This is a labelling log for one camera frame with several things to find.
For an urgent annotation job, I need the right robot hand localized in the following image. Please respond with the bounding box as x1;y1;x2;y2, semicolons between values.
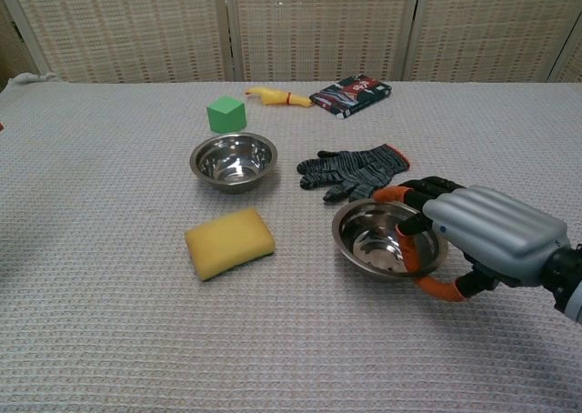
372;176;572;303

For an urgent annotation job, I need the large metal bowl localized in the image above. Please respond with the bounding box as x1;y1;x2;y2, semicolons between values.
331;197;449;283

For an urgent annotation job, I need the grey striped knit glove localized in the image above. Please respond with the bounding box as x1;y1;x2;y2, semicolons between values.
296;143;411;204

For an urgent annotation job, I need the woven folding screen panel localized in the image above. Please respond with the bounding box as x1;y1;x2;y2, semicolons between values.
402;0;582;84
224;0;420;83
0;0;234;84

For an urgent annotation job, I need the dark printed flat box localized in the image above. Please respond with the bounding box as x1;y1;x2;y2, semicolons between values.
308;75;394;122

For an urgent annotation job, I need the green cube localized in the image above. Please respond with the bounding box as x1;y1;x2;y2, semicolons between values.
206;96;248;135

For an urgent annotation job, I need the grey waffle tablecloth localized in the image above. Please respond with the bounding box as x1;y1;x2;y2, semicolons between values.
0;71;582;413

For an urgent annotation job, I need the yellow sponge with green underside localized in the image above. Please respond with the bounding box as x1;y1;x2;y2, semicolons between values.
184;206;277;283

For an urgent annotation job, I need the yellow rubber chicken toy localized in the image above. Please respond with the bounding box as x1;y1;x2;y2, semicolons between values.
244;86;316;109

